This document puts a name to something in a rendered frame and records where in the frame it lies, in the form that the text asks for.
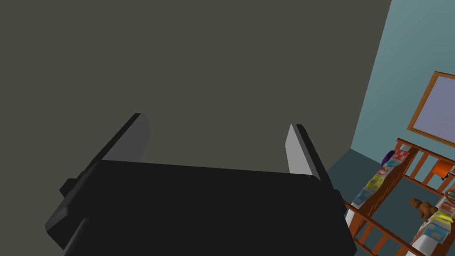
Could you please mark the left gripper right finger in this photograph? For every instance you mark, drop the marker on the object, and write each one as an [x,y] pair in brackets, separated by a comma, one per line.
[298,154]

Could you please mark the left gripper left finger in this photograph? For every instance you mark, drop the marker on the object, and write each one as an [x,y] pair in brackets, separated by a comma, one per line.
[128,142]

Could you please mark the wooden framed window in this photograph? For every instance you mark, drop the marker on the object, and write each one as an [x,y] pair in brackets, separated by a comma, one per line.
[436,106]

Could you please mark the wooden crib with patterned bumpers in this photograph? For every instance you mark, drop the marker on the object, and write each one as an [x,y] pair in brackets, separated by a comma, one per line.
[400,202]

